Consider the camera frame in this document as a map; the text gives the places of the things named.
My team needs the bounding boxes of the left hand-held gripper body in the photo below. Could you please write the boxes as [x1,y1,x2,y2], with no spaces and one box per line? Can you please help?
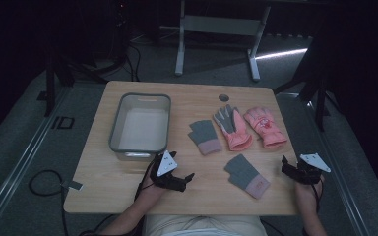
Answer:
[151,149,187,193]

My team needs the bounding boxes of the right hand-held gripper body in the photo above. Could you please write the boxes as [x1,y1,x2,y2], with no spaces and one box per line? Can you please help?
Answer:
[286,152,332,186]

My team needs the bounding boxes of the grey fingerless glove plain cuff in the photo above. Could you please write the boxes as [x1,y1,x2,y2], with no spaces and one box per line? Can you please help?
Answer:
[187,119,223,156]

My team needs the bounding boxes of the grey fingerless glove labelled cuff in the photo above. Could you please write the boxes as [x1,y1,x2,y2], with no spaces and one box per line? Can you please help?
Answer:
[223,153,272,200]

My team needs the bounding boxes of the pink glove with red print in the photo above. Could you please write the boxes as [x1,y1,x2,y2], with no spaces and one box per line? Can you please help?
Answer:
[243,106,288,148]

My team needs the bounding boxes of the clear plastic bin grey rim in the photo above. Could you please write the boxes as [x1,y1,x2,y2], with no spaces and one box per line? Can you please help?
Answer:
[108,92,172,162]

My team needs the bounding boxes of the pink glove grey palm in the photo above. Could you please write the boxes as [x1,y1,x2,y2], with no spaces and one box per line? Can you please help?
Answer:
[213,103,254,152]

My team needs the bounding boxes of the person's right hand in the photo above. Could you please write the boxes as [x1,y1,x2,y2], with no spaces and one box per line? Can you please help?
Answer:
[294,175,326,212]

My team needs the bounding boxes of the person's left hand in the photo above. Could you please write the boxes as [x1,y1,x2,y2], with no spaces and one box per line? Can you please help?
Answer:
[139,170,167,206]

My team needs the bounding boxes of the person's light clothing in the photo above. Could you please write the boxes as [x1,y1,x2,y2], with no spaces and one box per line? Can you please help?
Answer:
[143,214,269,236]

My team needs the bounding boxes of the black metal stand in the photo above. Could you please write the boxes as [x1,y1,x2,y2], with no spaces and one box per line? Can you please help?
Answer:
[37,48,109,118]
[273,29,343,133]

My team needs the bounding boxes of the right hand-held gripper cable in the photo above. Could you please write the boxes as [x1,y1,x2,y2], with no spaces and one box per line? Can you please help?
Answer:
[310,178,325,212]

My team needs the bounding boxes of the hand-held gripper cable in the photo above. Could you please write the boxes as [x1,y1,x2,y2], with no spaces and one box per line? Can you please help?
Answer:
[133,161,160,202]
[310,178,325,212]

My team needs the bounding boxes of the left hand-held gripper cable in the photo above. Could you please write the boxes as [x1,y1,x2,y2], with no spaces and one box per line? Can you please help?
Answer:
[133,161,160,202]

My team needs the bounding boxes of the small metal table bracket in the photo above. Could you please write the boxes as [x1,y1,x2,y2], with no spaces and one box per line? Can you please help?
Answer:
[60,180,85,192]

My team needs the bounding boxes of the black floor cables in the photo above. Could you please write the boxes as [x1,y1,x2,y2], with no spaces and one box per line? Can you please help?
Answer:
[78,40,143,83]

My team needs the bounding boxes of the black cable on floor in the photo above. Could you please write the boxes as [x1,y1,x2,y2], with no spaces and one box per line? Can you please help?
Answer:
[28,169,71,236]

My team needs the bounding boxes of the white metal desk frame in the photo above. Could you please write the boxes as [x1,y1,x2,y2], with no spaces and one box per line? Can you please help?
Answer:
[174,0,273,83]

